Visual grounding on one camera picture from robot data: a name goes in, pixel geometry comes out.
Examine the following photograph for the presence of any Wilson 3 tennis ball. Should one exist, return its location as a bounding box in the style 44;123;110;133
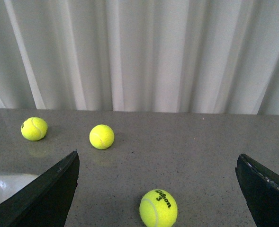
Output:
21;117;48;141

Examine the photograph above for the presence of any tennis ball far right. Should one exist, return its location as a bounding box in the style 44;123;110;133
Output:
89;124;115;149

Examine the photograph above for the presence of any Wilson 3 ball near front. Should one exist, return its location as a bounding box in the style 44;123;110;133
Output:
139;189;178;227

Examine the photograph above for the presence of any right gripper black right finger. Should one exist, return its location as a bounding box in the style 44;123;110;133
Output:
235;154;279;227

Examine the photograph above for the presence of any clear Wilson tennis can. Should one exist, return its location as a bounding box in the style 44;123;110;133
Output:
0;172;39;204

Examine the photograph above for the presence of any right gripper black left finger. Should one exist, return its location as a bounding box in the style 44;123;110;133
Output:
0;151;80;227

